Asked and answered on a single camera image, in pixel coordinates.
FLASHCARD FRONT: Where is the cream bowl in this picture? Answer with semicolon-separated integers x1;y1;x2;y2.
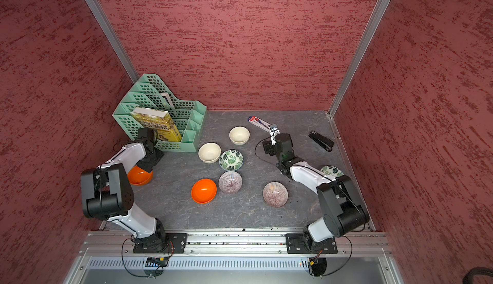
198;142;222;164
229;126;250;146

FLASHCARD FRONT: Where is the aluminium mounting rail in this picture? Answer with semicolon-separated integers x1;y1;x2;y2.
78;227;394;258

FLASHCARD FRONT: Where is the white paper in organizer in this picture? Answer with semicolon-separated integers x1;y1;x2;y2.
160;93;175;109

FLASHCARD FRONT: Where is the green plastic file organizer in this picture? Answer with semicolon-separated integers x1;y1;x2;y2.
112;73;208;154

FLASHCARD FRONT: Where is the black stapler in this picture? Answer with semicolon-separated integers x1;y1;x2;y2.
309;131;335;152

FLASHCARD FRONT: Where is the purple striped bowl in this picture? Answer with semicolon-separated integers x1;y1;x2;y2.
218;171;243;194
263;182;289;208

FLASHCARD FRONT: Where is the orange bowl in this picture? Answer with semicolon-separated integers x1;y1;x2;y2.
127;166;154;186
191;179;217;204

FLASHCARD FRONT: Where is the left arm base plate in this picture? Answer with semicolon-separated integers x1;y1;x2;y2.
133;232;188;254

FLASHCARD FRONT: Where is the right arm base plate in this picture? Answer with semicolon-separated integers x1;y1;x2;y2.
285;233;338;254

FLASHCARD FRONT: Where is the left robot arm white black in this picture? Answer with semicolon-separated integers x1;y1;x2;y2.
80;128;169;253

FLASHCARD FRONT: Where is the green leaf bowl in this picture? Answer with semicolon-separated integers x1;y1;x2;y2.
219;149;244;172
320;165;344;178

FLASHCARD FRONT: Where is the yellow book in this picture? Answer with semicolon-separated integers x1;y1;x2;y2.
131;107;182;142

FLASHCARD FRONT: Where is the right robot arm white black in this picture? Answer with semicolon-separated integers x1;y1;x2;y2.
263;124;370;250

